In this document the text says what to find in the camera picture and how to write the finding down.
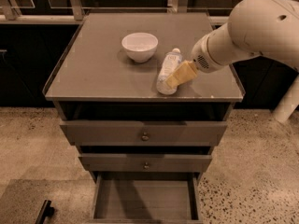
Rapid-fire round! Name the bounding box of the grey drawer cabinet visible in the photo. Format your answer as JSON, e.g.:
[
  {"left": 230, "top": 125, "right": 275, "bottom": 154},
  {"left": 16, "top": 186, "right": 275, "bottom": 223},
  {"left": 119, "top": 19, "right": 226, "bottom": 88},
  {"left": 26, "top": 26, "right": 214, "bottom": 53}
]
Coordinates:
[{"left": 42, "top": 12, "right": 246, "bottom": 224}]

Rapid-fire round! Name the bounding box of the clear blue plastic bottle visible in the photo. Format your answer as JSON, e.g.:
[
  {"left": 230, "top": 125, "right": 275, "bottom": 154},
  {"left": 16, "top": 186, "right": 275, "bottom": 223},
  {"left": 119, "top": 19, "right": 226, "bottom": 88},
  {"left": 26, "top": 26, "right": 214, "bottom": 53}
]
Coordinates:
[{"left": 156, "top": 48, "right": 182, "bottom": 95}]

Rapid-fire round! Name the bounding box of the grey open bottom drawer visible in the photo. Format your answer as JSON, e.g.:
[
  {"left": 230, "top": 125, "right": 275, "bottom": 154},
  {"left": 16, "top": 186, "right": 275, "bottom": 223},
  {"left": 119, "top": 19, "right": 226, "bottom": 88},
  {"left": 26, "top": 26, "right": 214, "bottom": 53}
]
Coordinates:
[{"left": 89, "top": 172, "right": 203, "bottom": 224}]

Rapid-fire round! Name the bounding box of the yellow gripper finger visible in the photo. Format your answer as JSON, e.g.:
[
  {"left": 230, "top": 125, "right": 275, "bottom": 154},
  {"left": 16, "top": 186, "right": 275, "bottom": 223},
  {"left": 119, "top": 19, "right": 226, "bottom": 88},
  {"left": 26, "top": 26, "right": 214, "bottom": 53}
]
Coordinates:
[{"left": 165, "top": 61, "right": 197, "bottom": 88}]

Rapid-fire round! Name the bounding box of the grey middle drawer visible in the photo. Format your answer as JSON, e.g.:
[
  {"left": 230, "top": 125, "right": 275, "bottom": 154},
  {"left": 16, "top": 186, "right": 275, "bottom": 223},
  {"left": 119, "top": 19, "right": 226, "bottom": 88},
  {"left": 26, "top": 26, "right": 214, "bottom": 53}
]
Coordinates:
[{"left": 78, "top": 153, "right": 212, "bottom": 173}]

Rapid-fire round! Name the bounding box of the grey top drawer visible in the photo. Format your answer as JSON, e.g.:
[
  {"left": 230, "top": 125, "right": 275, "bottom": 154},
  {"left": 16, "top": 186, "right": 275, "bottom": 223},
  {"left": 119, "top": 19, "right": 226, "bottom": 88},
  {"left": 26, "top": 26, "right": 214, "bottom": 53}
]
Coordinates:
[{"left": 60, "top": 120, "right": 227, "bottom": 147}]

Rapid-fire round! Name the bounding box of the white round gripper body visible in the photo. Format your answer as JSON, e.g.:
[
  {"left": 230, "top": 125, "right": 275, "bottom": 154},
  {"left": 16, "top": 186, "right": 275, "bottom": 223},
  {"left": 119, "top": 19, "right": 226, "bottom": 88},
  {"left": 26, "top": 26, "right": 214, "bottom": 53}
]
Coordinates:
[{"left": 191, "top": 35, "right": 223, "bottom": 73}]

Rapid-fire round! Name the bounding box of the white ceramic bowl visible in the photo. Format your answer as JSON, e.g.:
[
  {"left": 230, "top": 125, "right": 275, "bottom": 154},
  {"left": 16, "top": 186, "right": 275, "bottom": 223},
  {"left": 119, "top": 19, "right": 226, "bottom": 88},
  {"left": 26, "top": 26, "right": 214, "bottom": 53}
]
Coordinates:
[{"left": 121, "top": 33, "right": 158, "bottom": 63}]

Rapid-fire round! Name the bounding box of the black object on floor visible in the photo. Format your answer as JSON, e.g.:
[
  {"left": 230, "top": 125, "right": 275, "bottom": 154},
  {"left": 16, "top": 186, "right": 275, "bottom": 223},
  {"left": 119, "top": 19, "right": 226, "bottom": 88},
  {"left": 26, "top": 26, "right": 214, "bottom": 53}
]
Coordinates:
[{"left": 35, "top": 200, "right": 55, "bottom": 224}]

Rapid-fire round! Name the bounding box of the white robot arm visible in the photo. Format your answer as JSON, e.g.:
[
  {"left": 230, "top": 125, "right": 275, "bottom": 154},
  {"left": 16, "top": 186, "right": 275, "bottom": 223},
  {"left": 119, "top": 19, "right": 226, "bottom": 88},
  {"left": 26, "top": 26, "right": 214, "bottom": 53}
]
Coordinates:
[{"left": 165, "top": 0, "right": 299, "bottom": 88}]

